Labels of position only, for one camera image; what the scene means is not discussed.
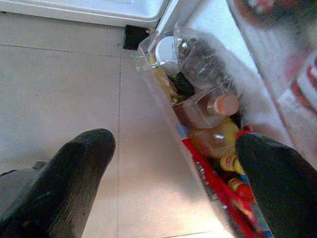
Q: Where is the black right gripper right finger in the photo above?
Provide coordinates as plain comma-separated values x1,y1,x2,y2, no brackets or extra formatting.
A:
234,132,317,238

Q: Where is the clear bottle orange cap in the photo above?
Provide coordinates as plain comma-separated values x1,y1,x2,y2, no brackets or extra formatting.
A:
182,93,240,129

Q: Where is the clear fridge door shelf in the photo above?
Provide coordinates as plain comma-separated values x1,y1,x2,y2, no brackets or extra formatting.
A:
132,23,275,238

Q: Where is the yellow amber bottle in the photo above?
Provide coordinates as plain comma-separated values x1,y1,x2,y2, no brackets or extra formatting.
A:
187,118,240,159

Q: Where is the red food package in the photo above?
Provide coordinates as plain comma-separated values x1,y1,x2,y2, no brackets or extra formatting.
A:
181,125,258,238

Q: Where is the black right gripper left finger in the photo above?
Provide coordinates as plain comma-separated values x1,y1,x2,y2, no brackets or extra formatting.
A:
0,128,116,238

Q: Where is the white lidded jar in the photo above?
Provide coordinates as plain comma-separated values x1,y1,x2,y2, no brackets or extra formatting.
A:
155,36,179,62

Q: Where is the small bottle yellow cap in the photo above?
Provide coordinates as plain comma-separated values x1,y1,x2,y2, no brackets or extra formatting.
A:
219,154,245,176

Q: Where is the grey robot foot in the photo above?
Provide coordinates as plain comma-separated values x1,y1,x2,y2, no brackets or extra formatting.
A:
0,160,49,220

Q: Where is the white fridge body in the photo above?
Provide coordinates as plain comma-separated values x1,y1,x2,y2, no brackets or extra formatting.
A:
0,0,171,28

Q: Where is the white pack red print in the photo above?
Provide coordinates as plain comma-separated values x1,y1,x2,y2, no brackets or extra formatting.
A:
226,0,317,164

